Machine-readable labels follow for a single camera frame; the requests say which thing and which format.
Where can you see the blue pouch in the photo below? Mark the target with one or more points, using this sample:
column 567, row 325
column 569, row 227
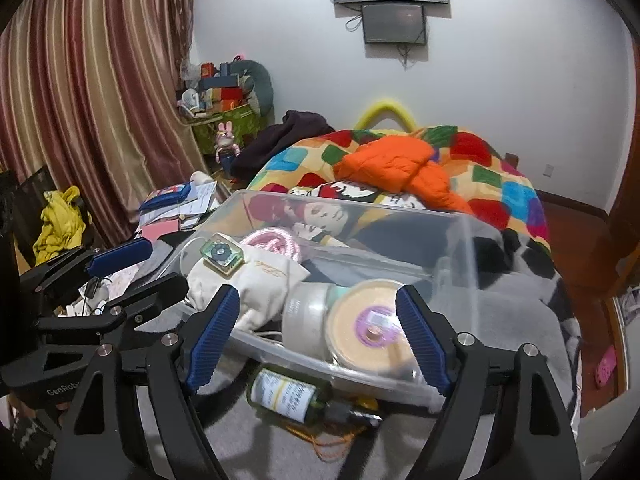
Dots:
column 167, row 196

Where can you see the grey and black plush blanket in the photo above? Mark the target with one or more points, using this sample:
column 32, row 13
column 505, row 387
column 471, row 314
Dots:
column 520, row 320

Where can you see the pink wallet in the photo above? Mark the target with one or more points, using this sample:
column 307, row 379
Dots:
column 161, row 229

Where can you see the colourful printed blanket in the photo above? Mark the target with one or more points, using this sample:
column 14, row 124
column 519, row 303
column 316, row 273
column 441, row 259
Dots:
column 500, row 180

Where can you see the small white fan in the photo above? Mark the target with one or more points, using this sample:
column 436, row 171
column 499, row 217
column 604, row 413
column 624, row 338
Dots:
column 190, row 102

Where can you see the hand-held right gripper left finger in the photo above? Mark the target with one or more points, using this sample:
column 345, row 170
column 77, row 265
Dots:
column 212, row 340

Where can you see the pile of papers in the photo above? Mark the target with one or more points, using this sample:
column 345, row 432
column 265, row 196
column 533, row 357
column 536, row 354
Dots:
column 200, row 200

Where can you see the person's left forearm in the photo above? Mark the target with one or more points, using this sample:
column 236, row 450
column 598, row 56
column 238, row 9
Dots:
column 27, row 445

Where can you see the green square compact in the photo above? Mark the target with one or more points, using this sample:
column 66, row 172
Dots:
column 220, row 255

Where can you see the stack of colourful boxes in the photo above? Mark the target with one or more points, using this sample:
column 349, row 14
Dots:
column 225, row 90

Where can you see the green glass bottle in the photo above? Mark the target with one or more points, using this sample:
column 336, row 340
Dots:
column 285, row 395

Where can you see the yellow cloth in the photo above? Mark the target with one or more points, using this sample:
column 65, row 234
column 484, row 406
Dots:
column 60, row 225

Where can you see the clear plastic storage bin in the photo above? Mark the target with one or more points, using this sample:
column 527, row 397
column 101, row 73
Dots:
column 450, row 260

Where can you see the orange puffer jacket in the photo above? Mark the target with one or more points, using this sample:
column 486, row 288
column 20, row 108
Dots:
column 400, row 165

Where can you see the striped curtain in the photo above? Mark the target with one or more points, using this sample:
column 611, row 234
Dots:
column 90, row 85

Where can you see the white shoe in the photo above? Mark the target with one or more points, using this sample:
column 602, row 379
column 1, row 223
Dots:
column 631, row 305

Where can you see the green patterned box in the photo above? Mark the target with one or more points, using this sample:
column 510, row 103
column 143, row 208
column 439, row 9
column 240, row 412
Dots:
column 240, row 127

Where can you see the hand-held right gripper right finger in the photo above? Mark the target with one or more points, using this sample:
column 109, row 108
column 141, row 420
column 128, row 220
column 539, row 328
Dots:
column 422, row 340

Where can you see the dark purple cloth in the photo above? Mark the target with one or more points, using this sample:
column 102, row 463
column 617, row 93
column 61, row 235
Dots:
column 285, row 135

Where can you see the white round jar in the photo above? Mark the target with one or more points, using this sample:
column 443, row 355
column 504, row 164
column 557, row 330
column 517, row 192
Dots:
column 305, row 320

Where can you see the wooden bed frame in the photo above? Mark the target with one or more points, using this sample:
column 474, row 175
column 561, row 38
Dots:
column 512, row 160

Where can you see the pink clog shoe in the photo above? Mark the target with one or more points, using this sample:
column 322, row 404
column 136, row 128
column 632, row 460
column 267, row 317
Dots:
column 606, row 367

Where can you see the black chair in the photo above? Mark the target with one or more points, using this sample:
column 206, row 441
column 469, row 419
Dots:
column 30, row 200

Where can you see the small wall monitor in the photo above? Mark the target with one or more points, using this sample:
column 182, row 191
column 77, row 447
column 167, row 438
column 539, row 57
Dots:
column 395, row 22

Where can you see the beige cloth pouch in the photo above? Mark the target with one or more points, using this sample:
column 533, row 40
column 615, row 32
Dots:
column 260, row 280

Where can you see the pink bunny toy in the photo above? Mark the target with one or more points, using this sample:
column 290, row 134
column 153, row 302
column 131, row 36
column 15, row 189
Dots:
column 227, row 135

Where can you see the grey neck pillow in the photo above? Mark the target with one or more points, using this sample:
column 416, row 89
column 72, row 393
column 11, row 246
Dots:
column 264, row 85

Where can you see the yellow foam tube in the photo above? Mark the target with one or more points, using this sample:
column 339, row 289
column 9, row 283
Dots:
column 385, row 105

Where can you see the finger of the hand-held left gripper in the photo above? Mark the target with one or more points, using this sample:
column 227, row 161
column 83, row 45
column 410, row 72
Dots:
column 155, row 295
column 120, row 256

